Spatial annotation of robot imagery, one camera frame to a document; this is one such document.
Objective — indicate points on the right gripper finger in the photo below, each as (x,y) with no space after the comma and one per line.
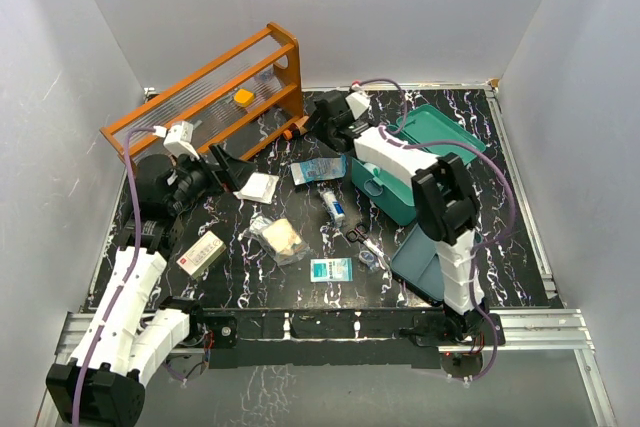
(341,141)
(318,121)

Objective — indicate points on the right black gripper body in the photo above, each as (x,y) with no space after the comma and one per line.
(316,120)

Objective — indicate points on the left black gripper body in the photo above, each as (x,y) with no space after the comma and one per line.
(196,180)

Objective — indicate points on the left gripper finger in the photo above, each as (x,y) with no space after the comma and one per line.
(233,178)
(224,159)

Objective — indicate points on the white gauze packet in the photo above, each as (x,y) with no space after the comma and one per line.
(260,188)

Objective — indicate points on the blue white pouch packet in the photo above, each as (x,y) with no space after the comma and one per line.
(318,169)

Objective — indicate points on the brown medicine bottle orange cap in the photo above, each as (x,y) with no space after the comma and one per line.
(296,129)

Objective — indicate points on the teal medicine box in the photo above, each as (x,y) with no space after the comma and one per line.
(427,134)

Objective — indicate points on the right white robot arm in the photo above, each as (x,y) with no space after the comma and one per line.
(447,208)

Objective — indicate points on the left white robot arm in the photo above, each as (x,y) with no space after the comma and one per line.
(104,381)

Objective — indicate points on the cream medicine carton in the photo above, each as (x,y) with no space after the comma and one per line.
(202,254)

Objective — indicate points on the white teal bottle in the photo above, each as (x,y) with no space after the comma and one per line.
(371,168)

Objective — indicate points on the white blue bandage roll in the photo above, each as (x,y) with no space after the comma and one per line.
(333,207)

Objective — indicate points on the orange wooden shelf rack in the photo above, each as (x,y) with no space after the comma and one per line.
(267,63)

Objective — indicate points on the yellow-orange small block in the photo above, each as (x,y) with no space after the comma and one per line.
(243,97)

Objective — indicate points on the small tape roll bag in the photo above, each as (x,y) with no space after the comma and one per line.
(371,261)

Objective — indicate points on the teal white sachet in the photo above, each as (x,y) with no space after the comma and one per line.
(331,270)

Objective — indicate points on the blue-grey divider tray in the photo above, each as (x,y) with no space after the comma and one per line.
(439,271)

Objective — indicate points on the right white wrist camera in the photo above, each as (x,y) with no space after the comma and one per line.
(358,103)

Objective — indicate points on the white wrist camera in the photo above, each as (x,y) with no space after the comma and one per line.
(177,138)
(358,103)

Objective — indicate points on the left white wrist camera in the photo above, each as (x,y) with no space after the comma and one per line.
(177,138)

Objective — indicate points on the black handled scissors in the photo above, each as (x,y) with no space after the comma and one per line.
(360,233)

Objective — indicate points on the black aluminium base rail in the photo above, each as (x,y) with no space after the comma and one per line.
(309,336)

